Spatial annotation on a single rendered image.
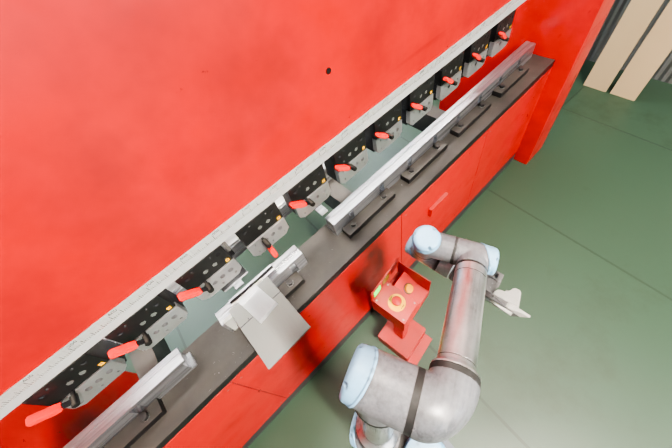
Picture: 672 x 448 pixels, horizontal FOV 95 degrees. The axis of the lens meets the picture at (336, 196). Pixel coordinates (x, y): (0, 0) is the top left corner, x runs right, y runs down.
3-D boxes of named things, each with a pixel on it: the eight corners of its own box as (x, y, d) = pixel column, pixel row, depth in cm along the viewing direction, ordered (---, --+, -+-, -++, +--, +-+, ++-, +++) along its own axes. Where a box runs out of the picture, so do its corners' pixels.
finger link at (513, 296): (536, 297, 76) (499, 279, 83) (524, 317, 75) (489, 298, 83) (539, 300, 78) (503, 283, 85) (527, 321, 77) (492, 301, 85)
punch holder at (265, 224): (256, 259, 103) (235, 234, 90) (243, 243, 107) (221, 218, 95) (290, 229, 108) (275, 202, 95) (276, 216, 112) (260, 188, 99)
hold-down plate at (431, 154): (409, 184, 148) (409, 180, 146) (400, 178, 151) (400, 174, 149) (446, 148, 158) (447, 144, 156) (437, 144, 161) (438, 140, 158)
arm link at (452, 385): (485, 464, 46) (503, 236, 79) (413, 428, 50) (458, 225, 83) (469, 477, 54) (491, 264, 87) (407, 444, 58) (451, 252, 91)
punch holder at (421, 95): (409, 127, 128) (410, 93, 115) (394, 120, 133) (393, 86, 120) (432, 108, 133) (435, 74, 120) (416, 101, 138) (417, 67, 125)
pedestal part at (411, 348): (414, 368, 178) (415, 365, 168) (378, 340, 190) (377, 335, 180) (432, 339, 185) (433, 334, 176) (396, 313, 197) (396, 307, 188)
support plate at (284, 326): (269, 369, 99) (268, 369, 98) (229, 311, 113) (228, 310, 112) (311, 327, 105) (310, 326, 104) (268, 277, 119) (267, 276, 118)
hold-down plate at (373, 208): (350, 239, 136) (349, 235, 133) (342, 232, 139) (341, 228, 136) (395, 197, 145) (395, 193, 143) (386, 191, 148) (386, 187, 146)
